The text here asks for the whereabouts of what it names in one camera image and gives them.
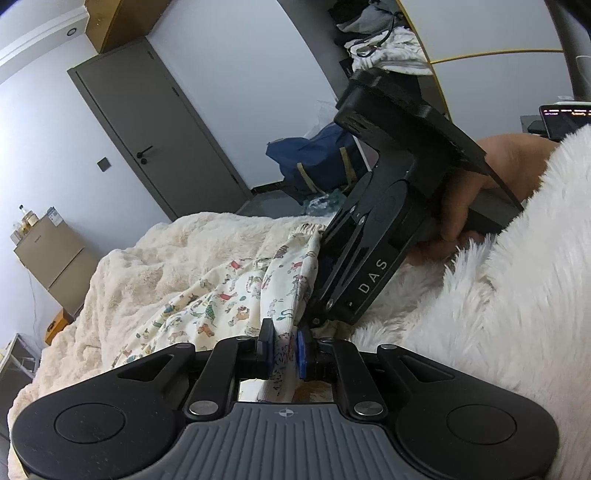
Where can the cream fleece blanket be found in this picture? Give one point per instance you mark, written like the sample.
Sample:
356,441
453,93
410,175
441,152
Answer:
138,258

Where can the dark clothes pile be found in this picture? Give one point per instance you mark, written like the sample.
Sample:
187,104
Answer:
364,18

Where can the wooden overhead cabinet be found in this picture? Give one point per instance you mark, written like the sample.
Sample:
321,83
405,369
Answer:
120,23

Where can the grey stand pole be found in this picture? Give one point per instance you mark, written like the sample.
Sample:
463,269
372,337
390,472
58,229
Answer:
570,41

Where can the grey door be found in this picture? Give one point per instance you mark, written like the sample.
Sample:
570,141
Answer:
152,129

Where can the beige two-door fridge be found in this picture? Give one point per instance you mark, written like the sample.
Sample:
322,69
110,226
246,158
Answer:
55,258

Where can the navy blue bag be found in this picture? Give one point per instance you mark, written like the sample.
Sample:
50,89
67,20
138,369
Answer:
314,157

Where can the person's right hand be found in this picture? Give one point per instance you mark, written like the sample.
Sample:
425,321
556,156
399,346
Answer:
461,207

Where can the dog print cream pants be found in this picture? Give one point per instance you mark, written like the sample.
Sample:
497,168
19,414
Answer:
221,304

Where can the pink tin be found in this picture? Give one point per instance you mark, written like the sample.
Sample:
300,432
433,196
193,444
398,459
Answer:
16,236

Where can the open white wardrobe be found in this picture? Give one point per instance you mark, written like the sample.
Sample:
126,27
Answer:
485,27

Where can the grey folding table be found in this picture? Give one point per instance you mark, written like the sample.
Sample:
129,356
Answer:
18,357

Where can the wrapped water bottle pack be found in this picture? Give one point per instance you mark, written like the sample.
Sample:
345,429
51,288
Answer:
323,203

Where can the dark wall switch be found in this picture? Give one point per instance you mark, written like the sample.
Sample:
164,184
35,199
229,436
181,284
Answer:
104,164

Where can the white clothes pile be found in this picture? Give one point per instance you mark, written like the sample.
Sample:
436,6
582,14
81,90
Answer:
392,53

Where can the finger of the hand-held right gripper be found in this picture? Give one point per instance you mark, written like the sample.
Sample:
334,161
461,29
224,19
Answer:
364,286
328,258

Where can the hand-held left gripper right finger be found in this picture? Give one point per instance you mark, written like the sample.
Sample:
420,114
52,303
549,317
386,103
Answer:
302,355

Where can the orange box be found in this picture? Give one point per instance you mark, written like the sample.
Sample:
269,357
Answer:
59,325

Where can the person's right forearm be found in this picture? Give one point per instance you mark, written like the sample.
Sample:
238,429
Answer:
531,300

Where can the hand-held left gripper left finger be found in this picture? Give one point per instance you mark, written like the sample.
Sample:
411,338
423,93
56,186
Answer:
265,350

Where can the clear bottle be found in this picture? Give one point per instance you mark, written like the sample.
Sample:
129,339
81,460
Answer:
21,211

